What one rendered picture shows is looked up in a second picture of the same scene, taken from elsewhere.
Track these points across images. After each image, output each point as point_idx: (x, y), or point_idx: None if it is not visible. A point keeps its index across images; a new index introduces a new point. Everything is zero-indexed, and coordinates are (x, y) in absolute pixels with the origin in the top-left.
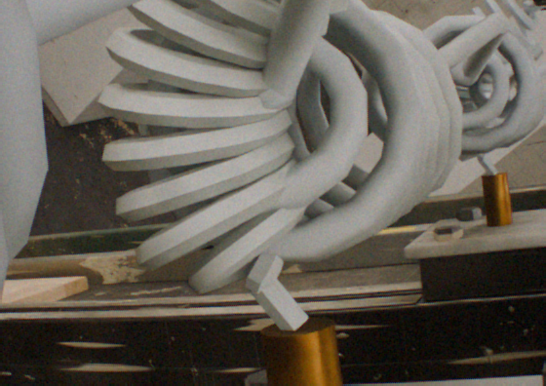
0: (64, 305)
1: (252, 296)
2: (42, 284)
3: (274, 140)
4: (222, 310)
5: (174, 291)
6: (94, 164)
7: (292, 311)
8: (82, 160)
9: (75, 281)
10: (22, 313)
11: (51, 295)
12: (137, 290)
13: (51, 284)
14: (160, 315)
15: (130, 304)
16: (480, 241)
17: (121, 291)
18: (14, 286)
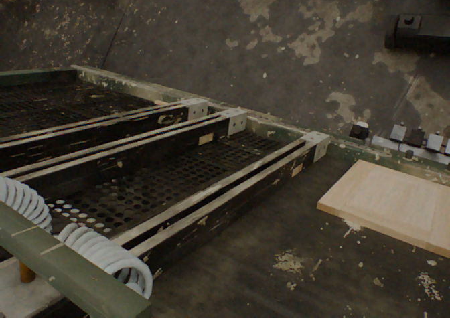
0: (201, 208)
1: (144, 246)
2: (432, 234)
3: None
4: (128, 235)
5: (421, 294)
6: None
7: None
8: None
9: (440, 248)
10: (198, 199)
11: (410, 240)
12: (434, 279)
13: (430, 237)
14: (143, 223)
15: (179, 221)
16: (9, 258)
17: (434, 272)
18: (432, 224)
